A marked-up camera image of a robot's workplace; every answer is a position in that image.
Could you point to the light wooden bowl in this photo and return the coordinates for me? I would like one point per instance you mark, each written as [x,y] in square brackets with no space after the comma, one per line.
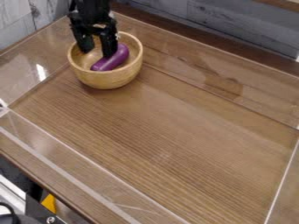
[121,75]

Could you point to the yellow tag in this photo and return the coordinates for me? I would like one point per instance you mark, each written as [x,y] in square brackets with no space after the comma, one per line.
[50,203]

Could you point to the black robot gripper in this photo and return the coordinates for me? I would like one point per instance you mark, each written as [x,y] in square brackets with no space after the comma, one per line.
[91,18]

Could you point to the black base with screw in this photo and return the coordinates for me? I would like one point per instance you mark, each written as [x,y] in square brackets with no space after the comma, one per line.
[37,214]

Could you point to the clear acrylic tray walls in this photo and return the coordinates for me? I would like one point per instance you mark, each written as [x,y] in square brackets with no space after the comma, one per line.
[194,145]

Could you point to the purple toy eggplant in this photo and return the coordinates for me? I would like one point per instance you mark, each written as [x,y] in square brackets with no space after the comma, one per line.
[107,64]

